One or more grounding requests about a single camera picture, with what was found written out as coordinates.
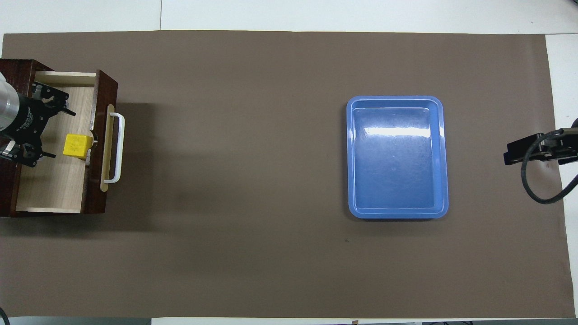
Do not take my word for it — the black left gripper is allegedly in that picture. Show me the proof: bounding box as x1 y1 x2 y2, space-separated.
0 83 76 167

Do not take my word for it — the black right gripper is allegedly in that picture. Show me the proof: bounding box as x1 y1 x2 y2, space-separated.
504 118 578 166

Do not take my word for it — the yellow cube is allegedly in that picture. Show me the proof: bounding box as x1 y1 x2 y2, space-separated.
63 134 93 161

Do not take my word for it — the wooden drawer with white handle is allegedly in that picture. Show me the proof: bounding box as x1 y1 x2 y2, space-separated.
16 70 125 215

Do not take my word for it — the dark wooden cabinet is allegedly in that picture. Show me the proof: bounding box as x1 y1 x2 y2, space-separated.
0 59 50 218

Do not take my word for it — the blue plastic tray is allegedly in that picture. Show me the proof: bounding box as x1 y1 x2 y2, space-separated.
346 95 449 220

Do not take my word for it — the brown table mat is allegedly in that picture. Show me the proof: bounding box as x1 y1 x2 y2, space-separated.
0 30 576 319

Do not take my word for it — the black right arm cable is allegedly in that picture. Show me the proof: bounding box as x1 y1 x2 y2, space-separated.
521 129 578 205

